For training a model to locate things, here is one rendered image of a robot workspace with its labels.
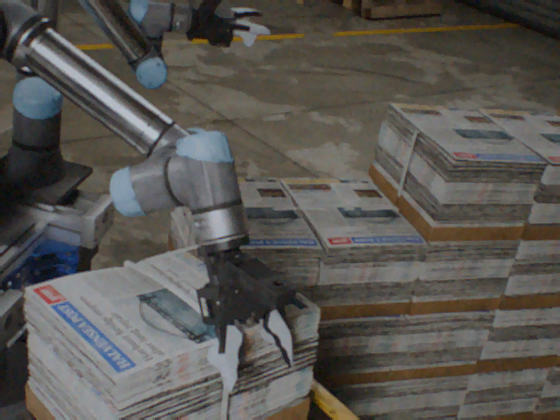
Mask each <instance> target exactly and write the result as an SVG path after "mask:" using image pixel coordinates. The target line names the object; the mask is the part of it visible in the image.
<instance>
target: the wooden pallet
mask: <svg viewBox="0 0 560 420"><path fill-rule="evenodd" d="M428 14H442V3H435V0H396V1H382V2H373V0H361V2H360V18H383V17H399V16H413V15H428Z"/></svg>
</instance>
